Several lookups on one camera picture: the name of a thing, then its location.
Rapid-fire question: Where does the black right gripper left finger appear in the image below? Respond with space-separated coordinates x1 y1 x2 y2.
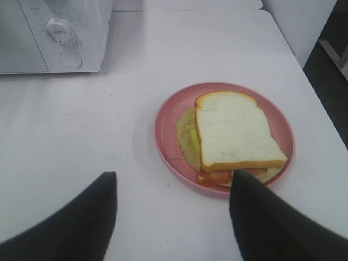
1 172 117 260

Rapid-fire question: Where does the white microwave oven body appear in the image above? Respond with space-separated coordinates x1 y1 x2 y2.
0 0 114 74

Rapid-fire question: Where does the pink plate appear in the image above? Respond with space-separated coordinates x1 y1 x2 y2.
154 82 295 199

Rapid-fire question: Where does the white table leg frame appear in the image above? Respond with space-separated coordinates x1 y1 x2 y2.
318 39 347 80

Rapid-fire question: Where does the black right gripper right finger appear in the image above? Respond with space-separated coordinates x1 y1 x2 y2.
229 170 347 260

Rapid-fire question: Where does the white timer knob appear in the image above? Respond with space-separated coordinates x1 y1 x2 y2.
45 17 74 44

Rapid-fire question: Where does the sandwich with lettuce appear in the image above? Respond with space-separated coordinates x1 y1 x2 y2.
176 91 288 187

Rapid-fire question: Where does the white microwave door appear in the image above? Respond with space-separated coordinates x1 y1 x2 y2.
1 1 48 74

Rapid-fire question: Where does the round white door button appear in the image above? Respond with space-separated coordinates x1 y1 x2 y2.
60 52 82 68

